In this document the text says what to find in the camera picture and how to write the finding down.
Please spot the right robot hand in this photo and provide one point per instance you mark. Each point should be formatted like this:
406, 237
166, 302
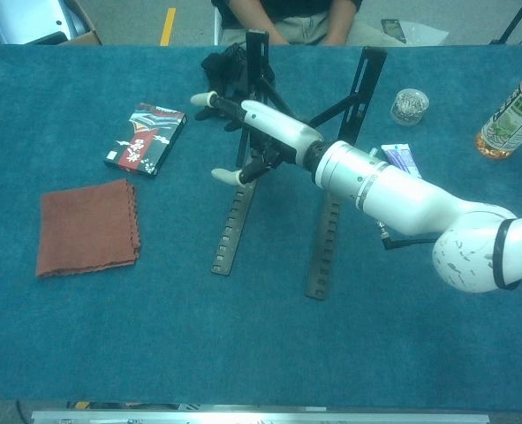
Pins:
278, 128

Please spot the dark box with red band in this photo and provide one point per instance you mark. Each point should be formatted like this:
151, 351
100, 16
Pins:
143, 141

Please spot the teal felt table cover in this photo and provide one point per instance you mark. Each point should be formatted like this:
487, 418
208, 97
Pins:
260, 335

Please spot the purple white toothpaste tube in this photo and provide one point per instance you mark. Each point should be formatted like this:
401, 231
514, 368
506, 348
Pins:
402, 156

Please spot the black smartphone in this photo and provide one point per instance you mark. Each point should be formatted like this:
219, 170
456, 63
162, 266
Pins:
393, 31

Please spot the clear jar of paper clips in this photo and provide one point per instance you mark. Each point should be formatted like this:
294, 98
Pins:
410, 107

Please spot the orange folded cloth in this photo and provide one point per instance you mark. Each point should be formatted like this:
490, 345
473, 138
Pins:
88, 227

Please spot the black folding laptop stand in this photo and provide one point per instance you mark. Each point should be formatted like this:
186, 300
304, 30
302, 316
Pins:
234, 229

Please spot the seated person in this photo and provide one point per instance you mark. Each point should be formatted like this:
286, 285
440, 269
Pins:
287, 24

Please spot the black tripod leg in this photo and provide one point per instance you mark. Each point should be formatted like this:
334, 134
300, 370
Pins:
512, 22

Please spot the brown cardboard box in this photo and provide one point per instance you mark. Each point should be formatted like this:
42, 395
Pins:
86, 37

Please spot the amber tea bottle green label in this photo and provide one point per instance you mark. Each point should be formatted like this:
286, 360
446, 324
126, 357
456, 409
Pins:
508, 119

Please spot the aluminium profile rail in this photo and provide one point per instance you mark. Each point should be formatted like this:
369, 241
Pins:
260, 417

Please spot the white plastic device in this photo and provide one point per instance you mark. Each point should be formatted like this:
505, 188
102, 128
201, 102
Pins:
26, 20

